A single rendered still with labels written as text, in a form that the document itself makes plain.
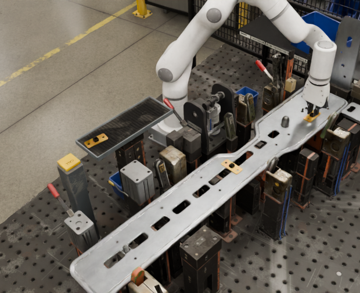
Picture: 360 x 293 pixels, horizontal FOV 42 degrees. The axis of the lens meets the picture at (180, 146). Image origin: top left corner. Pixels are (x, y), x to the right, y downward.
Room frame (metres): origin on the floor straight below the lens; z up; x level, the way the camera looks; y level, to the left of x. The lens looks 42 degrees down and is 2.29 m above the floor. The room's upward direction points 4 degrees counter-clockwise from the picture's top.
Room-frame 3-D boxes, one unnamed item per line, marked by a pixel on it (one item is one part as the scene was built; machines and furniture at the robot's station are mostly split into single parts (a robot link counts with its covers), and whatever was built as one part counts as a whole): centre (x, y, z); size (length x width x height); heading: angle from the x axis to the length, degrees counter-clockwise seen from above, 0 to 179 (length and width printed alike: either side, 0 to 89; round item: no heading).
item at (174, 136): (1.37, 0.02, 0.90); 0.05 x 0.05 x 0.40; 42
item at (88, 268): (1.26, -0.18, 1.00); 1.38 x 0.22 x 0.02; 132
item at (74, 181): (1.20, 0.39, 0.92); 0.08 x 0.08 x 0.44; 42
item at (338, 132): (1.40, -0.64, 0.87); 0.12 x 0.09 x 0.35; 42
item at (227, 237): (1.22, -0.14, 0.84); 0.17 x 0.06 x 0.29; 42
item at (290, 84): (1.73, -0.52, 0.88); 0.04 x 0.04 x 0.36; 42
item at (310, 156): (1.33, -0.51, 0.84); 0.11 x 0.08 x 0.29; 42
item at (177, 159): (1.28, 0.03, 0.89); 0.13 x 0.11 x 0.38; 42
